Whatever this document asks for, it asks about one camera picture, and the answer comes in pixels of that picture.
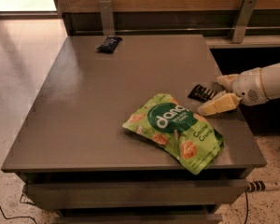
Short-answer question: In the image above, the black hanging cable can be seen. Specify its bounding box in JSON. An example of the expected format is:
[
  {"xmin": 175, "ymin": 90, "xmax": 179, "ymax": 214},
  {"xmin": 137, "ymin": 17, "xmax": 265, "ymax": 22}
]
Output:
[{"xmin": 244, "ymin": 191, "xmax": 250, "ymax": 224}]

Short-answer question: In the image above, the left metal bracket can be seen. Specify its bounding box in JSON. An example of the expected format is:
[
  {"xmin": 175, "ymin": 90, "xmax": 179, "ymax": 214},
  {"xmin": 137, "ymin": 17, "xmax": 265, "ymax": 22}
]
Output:
[{"xmin": 99, "ymin": 0, "xmax": 115, "ymax": 35}]

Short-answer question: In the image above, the grey drawer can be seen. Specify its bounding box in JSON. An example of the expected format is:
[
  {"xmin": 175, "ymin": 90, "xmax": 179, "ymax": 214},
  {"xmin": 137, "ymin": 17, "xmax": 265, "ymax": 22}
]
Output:
[
  {"xmin": 24, "ymin": 179, "xmax": 247, "ymax": 210},
  {"xmin": 54, "ymin": 215, "xmax": 222, "ymax": 224}
]

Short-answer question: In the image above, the horizontal metal rail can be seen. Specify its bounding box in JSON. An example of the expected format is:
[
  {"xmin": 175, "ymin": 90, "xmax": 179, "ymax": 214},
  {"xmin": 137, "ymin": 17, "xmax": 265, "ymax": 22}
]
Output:
[{"xmin": 76, "ymin": 26, "xmax": 280, "ymax": 34}]

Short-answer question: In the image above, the lower grey drawer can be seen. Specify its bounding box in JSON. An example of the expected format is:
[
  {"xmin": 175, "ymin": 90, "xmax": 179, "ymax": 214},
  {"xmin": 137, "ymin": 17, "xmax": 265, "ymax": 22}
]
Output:
[{"xmin": 54, "ymin": 215, "xmax": 222, "ymax": 224}]

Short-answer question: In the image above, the metal bracket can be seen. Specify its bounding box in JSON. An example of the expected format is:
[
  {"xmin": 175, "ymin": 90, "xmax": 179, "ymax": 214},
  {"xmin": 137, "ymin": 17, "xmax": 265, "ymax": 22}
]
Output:
[
  {"xmin": 99, "ymin": 0, "xmax": 115, "ymax": 35},
  {"xmin": 231, "ymin": 0, "xmax": 258, "ymax": 44}
]

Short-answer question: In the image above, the striped cable plug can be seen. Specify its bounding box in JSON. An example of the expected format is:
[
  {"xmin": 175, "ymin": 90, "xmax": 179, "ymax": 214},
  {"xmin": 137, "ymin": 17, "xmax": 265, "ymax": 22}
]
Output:
[{"xmin": 247, "ymin": 181, "xmax": 280, "ymax": 192}]

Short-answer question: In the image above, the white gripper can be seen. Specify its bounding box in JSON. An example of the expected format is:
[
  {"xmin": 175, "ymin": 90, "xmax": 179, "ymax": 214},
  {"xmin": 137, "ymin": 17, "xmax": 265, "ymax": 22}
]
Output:
[{"xmin": 198, "ymin": 67, "xmax": 269, "ymax": 116}]

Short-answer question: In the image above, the black rxbar chocolate bar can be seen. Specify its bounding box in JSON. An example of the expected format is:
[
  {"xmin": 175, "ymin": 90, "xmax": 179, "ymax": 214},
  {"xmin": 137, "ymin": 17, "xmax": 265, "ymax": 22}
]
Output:
[{"xmin": 188, "ymin": 84, "xmax": 217, "ymax": 102}]

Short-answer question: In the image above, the top grey drawer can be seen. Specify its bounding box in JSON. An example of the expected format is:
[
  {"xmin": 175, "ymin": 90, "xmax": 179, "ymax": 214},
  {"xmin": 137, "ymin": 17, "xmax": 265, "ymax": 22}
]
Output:
[{"xmin": 24, "ymin": 179, "xmax": 247, "ymax": 210}]

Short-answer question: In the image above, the green dang chips bag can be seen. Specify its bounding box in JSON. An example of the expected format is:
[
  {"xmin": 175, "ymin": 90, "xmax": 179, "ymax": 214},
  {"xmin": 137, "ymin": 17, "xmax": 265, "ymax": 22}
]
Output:
[{"xmin": 122, "ymin": 93, "xmax": 224, "ymax": 175}]

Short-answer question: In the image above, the dark rxbar blueberry bar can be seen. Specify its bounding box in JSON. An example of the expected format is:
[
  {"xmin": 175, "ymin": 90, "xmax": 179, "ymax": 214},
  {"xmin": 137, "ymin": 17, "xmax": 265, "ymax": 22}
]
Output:
[{"xmin": 96, "ymin": 36, "xmax": 122, "ymax": 53}]

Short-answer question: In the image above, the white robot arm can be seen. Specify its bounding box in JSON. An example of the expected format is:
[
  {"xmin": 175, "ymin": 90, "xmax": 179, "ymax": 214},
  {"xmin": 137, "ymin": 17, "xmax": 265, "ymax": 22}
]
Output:
[{"xmin": 198, "ymin": 63, "xmax": 280, "ymax": 116}]

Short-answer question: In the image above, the right metal bracket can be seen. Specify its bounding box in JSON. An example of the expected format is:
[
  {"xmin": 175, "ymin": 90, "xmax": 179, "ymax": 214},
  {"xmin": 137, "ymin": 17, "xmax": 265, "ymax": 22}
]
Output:
[{"xmin": 231, "ymin": 0, "xmax": 258, "ymax": 44}]

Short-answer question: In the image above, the black floor cable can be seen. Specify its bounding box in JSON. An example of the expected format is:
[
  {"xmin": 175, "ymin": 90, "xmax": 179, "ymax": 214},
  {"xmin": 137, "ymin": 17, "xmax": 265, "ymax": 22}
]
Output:
[{"xmin": 0, "ymin": 201, "xmax": 39, "ymax": 224}]

